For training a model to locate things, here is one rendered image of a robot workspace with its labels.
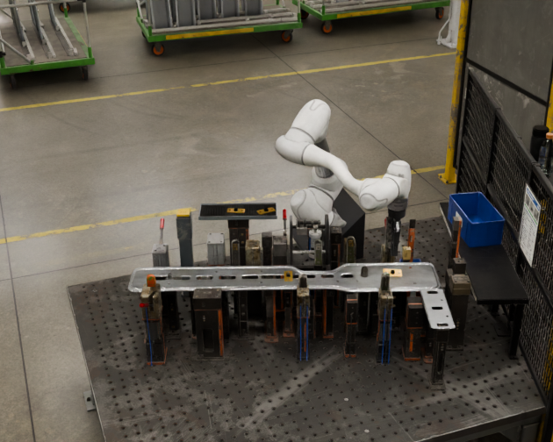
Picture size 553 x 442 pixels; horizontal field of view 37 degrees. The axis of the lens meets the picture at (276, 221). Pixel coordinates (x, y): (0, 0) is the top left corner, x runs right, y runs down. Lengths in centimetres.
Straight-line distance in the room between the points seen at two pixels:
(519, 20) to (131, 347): 348
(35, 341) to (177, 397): 183
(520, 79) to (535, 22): 43
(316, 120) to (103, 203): 319
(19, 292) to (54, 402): 120
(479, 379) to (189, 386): 124
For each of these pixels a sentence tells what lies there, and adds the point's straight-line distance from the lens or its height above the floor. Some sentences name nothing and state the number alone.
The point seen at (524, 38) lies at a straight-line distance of 592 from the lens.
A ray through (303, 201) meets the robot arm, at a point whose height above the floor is 105.
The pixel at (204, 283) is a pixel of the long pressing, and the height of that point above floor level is 100.
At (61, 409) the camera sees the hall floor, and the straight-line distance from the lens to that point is 471.
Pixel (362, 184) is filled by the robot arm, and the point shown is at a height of 150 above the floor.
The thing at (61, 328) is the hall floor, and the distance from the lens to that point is 531.
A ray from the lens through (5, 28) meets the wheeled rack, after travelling 1086.
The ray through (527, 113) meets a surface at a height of 92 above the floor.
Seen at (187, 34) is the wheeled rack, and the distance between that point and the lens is 1015.
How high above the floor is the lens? 299
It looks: 28 degrees down
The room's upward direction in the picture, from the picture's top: 1 degrees counter-clockwise
